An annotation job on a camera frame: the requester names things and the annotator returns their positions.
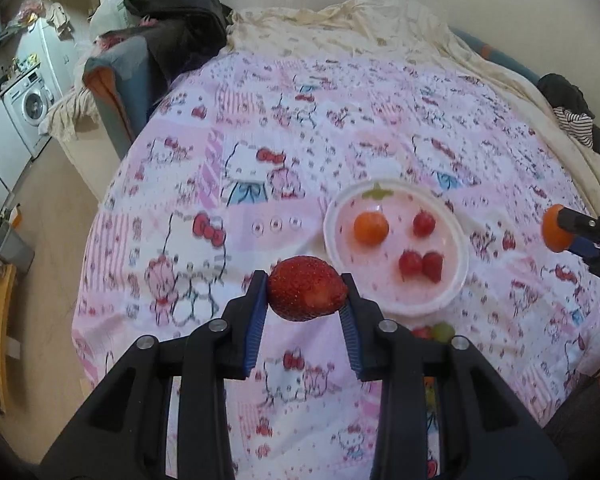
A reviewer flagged large red strawberry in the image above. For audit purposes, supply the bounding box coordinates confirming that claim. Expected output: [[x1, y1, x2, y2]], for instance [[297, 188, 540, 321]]
[[268, 256, 349, 322]]

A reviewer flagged small orange tangerine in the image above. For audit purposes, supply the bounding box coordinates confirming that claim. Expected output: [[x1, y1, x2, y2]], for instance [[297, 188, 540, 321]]
[[353, 210, 389, 246]]

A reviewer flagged green grape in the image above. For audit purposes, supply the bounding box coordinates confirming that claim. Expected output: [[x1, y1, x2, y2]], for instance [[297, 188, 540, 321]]
[[430, 322, 455, 344]]

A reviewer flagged pink strawberry pattern plate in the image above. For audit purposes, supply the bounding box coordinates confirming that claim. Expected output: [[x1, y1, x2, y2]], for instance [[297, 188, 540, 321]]
[[323, 178, 469, 318]]

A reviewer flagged striped dark clothing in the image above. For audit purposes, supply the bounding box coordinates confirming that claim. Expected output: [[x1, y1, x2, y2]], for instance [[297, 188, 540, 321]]
[[536, 74, 600, 155]]

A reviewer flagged pink Hello Kitty bedsheet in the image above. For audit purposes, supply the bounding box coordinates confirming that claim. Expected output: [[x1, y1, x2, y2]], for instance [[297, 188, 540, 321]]
[[72, 49, 600, 480]]

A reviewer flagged blue orange cushion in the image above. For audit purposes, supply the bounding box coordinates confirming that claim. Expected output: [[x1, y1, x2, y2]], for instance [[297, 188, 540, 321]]
[[82, 36, 152, 159]]

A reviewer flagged black clothing pile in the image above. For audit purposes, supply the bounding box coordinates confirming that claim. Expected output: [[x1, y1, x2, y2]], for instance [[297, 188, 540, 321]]
[[100, 0, 232, 94]]

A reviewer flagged white washing machine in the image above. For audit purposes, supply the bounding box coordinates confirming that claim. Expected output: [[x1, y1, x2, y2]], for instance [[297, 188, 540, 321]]
[[3, 18, 78, 159]]

